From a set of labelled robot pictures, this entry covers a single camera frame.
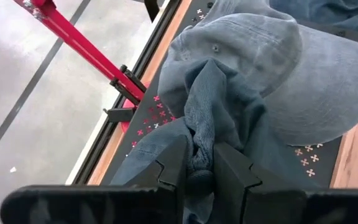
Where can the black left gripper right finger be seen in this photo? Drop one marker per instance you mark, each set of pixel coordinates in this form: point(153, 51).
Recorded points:
point(228, 168)

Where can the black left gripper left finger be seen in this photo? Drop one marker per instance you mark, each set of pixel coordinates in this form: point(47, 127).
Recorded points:
point(176, 161)

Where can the grey baseball cap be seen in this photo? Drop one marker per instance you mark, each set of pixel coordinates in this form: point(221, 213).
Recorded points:
point(291, 81)

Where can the faded blue baseball cap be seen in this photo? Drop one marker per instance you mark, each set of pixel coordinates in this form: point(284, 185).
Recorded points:
point(328, 12)

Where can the black mesh metal stand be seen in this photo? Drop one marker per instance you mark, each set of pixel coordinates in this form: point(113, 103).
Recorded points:
point(154, 130)

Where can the black pole clamp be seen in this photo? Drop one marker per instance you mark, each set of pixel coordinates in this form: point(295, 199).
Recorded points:
point(129, 84)

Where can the red pole stand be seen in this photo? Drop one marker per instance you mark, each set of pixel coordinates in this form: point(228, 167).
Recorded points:
point(82, 46)

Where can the small white floor scrap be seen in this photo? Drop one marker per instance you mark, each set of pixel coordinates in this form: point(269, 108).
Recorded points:
point(12, 169)

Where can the black table frame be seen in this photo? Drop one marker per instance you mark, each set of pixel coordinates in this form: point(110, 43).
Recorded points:
point(117, 102)

